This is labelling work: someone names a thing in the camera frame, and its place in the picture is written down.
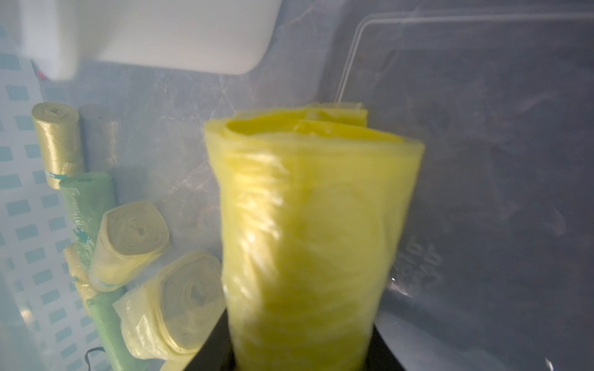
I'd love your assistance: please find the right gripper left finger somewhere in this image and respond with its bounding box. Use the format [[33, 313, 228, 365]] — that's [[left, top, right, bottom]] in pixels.
[[184, 310, 235, 371]]

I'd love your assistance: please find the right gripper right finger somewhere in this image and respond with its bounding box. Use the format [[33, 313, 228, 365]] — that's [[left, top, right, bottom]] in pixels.
[[364, 326, 405, 371]]

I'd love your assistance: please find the clear plastic storage box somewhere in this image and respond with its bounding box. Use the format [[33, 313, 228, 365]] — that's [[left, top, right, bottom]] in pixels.
[[320, 1, 593, 370]]

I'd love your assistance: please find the yellow roll with label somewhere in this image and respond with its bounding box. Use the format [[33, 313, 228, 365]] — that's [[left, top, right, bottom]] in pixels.
[[88, 201, 171, 292]]

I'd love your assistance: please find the yellow roll under left arm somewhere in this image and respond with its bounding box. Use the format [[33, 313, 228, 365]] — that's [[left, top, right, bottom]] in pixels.
[[63, 244, 97, 307]]

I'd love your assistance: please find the green roll lower left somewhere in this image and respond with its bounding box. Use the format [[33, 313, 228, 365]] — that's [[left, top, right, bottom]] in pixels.
[[86, 288, 149, 371]]

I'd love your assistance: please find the green roll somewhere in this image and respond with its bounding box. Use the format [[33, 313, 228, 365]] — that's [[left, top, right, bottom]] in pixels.
[[86, 288, 149, 371], [59, 173, 117, 272]]

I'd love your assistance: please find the green roll upper left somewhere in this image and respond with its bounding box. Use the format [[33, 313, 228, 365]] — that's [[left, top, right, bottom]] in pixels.
[[59, 173, 117, 272]]

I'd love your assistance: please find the white lidded case with handle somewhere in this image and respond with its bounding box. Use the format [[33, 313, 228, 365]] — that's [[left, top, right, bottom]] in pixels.
[[1, 0, 281, 80]]

